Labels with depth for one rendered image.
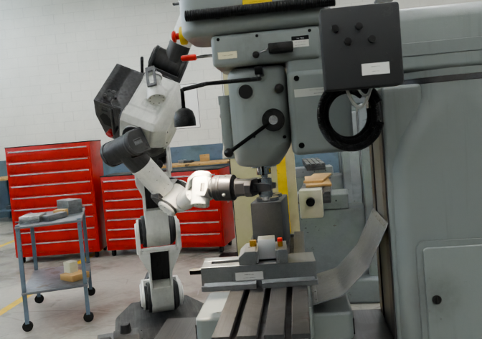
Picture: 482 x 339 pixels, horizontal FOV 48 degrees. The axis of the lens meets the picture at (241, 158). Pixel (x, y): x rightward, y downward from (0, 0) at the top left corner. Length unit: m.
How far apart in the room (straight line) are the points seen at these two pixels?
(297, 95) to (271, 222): 0.62
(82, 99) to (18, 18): 2.14
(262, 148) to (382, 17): 0.55
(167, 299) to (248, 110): 1.19
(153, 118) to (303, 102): 0.65
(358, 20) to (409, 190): 0.52
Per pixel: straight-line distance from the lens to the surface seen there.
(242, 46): 1.69
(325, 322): 1.76
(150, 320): 2.71
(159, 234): 2.43
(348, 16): 1.45
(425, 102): 1.66
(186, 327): 1.99
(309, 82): 1.67
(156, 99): 2.02
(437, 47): 1.74
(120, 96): 2.13
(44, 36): 12.10
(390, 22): 1.46
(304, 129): 1.67
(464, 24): 1.77
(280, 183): 3.53
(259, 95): 1.70
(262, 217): 2.10
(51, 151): 7.01
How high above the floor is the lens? 1.43
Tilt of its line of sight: 3 degrees down
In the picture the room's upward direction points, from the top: 5 degrees counter-clockwise
